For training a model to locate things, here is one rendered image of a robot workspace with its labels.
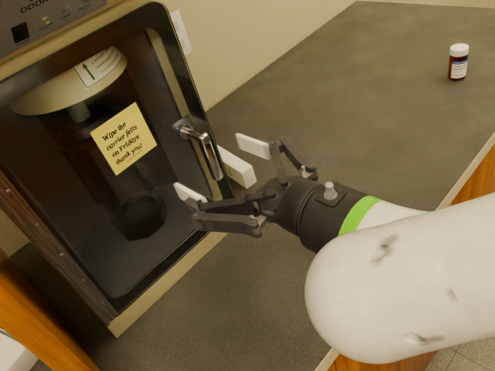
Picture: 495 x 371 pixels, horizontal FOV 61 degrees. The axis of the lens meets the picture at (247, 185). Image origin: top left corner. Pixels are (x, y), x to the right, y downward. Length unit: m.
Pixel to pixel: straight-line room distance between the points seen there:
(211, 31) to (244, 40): 0.13
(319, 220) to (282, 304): 0.26
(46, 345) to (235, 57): 0.98
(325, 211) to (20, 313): 0.36
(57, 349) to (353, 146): 0.70
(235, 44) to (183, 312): 0.83
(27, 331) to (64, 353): 0.07
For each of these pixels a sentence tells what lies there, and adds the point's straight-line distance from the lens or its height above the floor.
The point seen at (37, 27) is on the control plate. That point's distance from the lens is 0.51.
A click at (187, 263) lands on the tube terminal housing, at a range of 0.80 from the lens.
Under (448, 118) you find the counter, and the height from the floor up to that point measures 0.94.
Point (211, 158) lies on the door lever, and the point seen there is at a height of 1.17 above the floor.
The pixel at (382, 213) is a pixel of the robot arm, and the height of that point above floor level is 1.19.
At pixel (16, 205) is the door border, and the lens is 0.58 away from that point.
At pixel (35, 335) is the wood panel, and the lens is 0.58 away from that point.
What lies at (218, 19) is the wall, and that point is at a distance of 1.27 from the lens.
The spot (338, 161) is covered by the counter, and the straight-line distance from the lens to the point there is 0.94.
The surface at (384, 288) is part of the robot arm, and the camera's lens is 0.31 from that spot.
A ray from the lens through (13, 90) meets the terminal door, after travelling 0.54.
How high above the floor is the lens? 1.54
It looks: 40 degrees down
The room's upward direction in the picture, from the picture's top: 18 degrees counter-clockwise
